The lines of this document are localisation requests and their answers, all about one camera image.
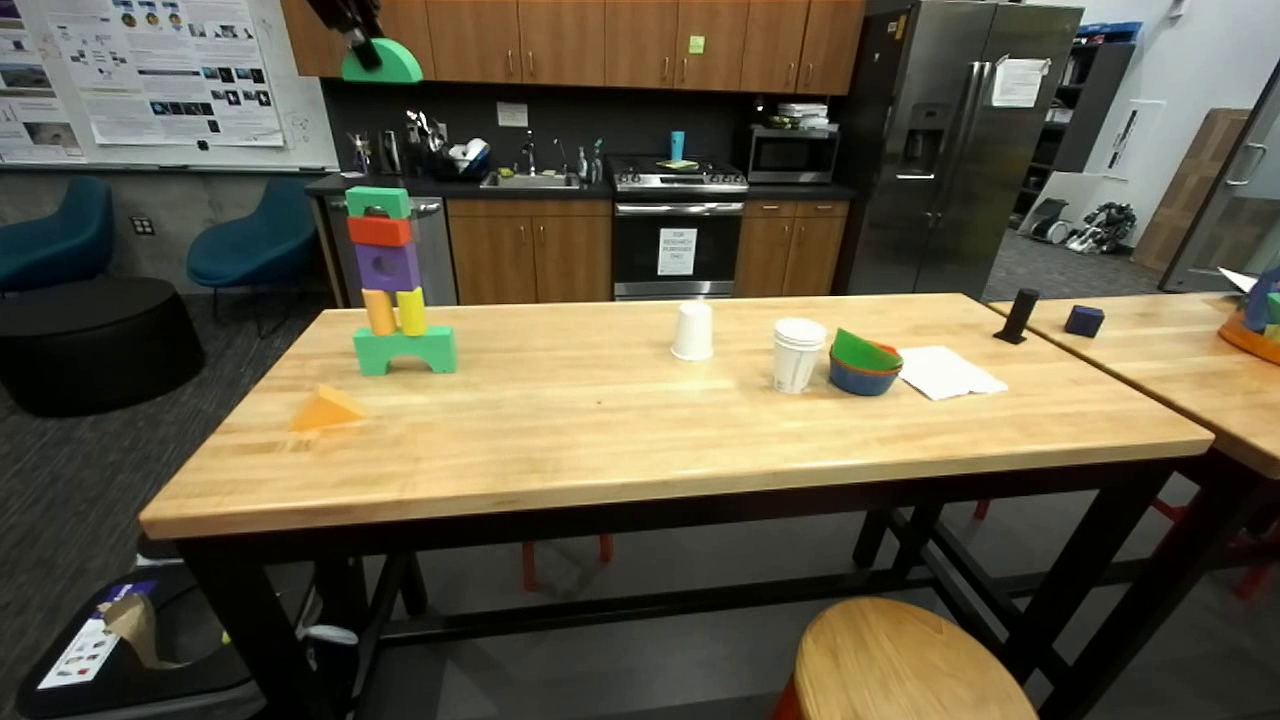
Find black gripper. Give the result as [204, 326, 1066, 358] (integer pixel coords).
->
[309, 0, 388, 76]

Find green half-round foam block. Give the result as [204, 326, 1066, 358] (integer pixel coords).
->
[335, 35, 426, 87]

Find dish rack with dishes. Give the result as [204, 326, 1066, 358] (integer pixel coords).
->
[397, 107, 495, 186]

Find green notched foam block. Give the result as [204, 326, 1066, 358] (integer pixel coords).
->
[345, 183, 415, 223]

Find white printed paper poster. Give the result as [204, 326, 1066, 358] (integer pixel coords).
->
[49, 0, 291, 152]
[0, 0, 82, 156]

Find red foam block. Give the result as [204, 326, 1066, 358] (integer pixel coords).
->
[345, 211, 420, 252]

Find stainless steel dishwasher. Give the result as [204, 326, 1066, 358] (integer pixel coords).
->
[324, 195, 459, 309]

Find wooden upper kitchen cabinets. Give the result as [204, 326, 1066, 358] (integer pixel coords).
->
[274, 0, 872, 95]

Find blue lounge chair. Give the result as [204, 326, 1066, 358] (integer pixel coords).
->
[0, 175, 118, 295]
[182, 175, 324, 292]

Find wide wooden lower cabinet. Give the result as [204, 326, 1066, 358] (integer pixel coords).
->
[443, 195, 616, 304]

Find orange foam cylinder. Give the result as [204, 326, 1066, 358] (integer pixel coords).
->
[358, 283, 398, 335]

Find yellow foam cylinder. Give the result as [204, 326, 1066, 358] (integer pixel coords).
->
[391, 283, 430, 335]

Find green foam bridge block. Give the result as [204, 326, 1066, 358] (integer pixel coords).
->
[347, 325, 459, 379]

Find stainless steel oven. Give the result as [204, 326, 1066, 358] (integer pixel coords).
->
[613, 163, 748, 299]

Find orange foam wedge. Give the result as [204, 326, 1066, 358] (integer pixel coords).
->
[289, 385, 368, 435]

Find white paper on oven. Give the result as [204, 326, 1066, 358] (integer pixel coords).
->
[653, 223, 700, 280]

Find black round ottoman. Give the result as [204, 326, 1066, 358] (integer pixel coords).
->
[0, 275, 206, 419]

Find white upside-down paper cup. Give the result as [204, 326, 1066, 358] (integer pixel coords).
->
[669, 292, 721, 366]

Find stainless steel microwave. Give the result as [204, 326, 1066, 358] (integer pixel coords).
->
[743, 119, 843, 186]

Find white dishes pile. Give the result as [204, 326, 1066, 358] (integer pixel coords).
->
[770, 100, 839, 132]

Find narrow wooden lower cabinet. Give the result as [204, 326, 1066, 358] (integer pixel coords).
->
[732, 195, 855, 299]

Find white ribbed plastic cup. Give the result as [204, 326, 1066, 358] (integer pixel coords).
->
[769, 311, 831, 396]

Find red metal stool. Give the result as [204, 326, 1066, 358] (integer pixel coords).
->
[515, 532, 619, 590]

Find green plastic bowl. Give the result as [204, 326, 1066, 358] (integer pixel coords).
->
[828, 325, 900, 370]

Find long wooden table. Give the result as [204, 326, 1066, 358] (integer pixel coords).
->
[170, 456, 1183, 720]

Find stainless steel refrigerator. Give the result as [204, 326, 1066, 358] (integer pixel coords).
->
[843, 0, 1088, 299]

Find white paper on refrigerator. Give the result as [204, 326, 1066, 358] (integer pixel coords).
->
[988, 51, 1057, 111]

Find black bin with sticker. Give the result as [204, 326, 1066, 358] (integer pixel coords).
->
[10, 562, 265, 714]

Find white paper napkin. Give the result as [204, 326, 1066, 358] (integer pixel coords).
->
[897, 338, 1010, 405]

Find black upright stand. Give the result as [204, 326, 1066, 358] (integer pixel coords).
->
[991, 283, 1042, 347]

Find dark storage shelf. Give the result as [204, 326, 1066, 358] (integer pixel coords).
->
[1053, 17, 1147, 175]

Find dark blue cube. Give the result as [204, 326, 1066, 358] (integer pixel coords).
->
[1060, 299, 1109, 338]

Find wooden round stool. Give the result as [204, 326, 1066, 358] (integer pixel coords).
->
[770, 596, 1038, 720]

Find leaning wooden board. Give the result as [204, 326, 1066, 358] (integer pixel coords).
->
[1132, 105, 1252, 280]

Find white wall whiteboard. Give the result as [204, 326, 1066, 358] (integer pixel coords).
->
[0, 0, 339, 170]

